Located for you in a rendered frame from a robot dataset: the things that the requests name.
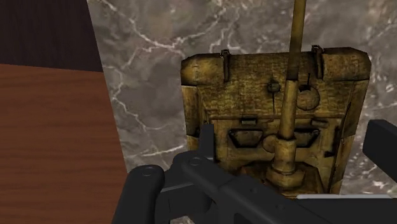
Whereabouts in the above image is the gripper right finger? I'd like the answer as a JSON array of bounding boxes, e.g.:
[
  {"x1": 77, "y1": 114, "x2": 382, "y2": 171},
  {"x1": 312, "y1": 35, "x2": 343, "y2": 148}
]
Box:
[{"x1": 362, "y1": 118, "x2": 397, "y2": 185}]

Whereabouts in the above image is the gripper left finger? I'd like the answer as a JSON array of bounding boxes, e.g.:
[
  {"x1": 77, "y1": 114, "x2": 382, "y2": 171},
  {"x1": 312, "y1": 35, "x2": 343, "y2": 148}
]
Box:
[{"x1": 111, "y1": 122, "x2": 330, "y2": 224}]

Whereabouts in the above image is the yellow-brown toy tank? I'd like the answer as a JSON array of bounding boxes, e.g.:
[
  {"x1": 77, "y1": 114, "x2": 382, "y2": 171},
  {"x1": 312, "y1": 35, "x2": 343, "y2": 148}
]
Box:
[{"x1": 180, "y1": 0, "x2": 373, "y2": 199}]

